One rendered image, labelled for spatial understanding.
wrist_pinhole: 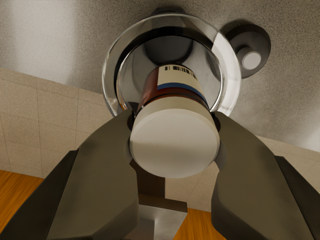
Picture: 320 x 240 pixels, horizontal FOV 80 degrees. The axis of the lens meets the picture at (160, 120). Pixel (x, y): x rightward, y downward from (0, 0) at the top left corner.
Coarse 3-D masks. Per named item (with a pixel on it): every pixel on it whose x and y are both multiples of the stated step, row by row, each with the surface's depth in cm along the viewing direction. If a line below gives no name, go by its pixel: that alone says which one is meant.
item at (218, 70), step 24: (144, 24) 12; (168, 24) 12; (192, 24) 12; (120, 48) 13; (144, 48) 32; (192, 48) 32; (216, 48) 13; (120, 72) 15; (144, 72) 26; (216, 72) 17; (240, 72) 14; (120, 96) 16; (216, 96) 16
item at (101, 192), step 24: (120, 120) 11; (96, 144) 9; (120, 144) 9; (72, 168) 8; (96, 168) 8; (120, 168) 8; (72, 192) 7; (96, 192) 7; (120, 192) 7; (72, 216) 6; (96, 216) 6; (120, 216) 6
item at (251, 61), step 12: (252, 24) 30; (228, 36) 31; (240, 36) 30; (252, 36) 30; (264, 36) 30; (240, 48) 31; (252, 48) 31; (264, 48) 31; (240, 60) 30; (252, 60) 29; (264, 60) 32; (252, 72) 33
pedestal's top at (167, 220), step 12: (144, 204) 61; (156, 204) 62; (168, 204) 63; (180, 204) 64; (144, 216) 64; (156, 216) 64; (168, 216) 64; (180, 216) 63; (156, 228) 68; (168, 228) 68
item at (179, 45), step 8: (160, 8) 29; (168, 8) 29; (176, 8) 29; (152, 40) 33; (160, 40) 33; (168, 40) 33; (176, 40) 33; (184, 40) 33; (152, 48) 34; (160, 48) 34; (168, 48) 34; (176, 48) 34; (184, 48) 34; (152, 56) 35; (160, 56) 34; (168, 56) 34; (176, 56) 34; (184, 56) 34
